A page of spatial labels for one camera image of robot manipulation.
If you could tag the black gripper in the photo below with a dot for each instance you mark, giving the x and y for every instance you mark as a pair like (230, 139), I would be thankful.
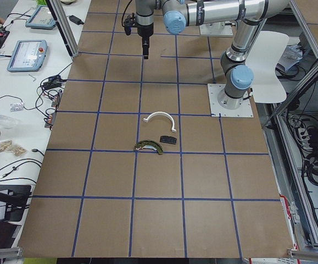
(144, 31)

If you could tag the black power adapter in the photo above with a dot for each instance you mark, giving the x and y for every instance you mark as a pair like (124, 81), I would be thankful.
(75, 20)

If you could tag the black brake pad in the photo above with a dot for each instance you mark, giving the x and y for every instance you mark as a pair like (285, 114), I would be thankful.
(168, 139)

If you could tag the green curved brake shoe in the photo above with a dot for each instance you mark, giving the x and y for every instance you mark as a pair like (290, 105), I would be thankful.
(148, 144)

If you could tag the far blue teach pendant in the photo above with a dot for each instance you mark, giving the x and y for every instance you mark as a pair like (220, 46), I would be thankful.
(41, 19)

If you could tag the blue teach pendant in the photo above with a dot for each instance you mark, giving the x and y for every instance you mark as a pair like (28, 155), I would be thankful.
(28, 56)
(41, 19)

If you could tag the near blue teach pendant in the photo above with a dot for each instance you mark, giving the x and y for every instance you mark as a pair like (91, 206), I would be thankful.
(28, 56)

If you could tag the white plastic chair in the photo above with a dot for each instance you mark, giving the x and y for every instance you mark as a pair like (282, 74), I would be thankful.
(262, 60)

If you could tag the plastic water bottle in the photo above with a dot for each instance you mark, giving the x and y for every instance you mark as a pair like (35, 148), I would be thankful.
(8, 122)

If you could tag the white curved plastic bracket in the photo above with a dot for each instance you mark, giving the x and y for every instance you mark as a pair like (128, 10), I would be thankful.
(162, 115)

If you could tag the aluminium frame post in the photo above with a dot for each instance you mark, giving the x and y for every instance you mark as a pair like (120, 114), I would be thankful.
(61, 21)

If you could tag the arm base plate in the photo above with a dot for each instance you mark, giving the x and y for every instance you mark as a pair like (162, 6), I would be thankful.
(223, 106)

